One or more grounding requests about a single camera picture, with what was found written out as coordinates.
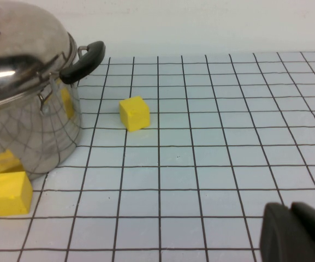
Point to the yellow foam cube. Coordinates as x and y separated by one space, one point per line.
8 193
134 114

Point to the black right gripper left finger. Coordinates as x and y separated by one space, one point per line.
282 237

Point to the stainless steel lid black knob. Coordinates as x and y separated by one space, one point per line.
29 41

